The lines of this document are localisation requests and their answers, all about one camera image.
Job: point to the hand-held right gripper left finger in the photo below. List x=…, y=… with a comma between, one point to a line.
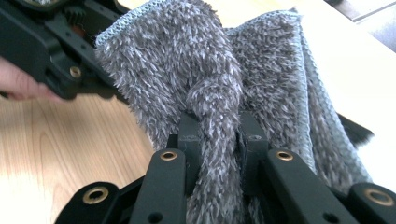
x=190, y=149

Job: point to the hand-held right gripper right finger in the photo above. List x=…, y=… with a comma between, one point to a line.
x=253, y=149

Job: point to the grey fluffy cloth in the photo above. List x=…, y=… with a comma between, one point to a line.
x=218, y=77

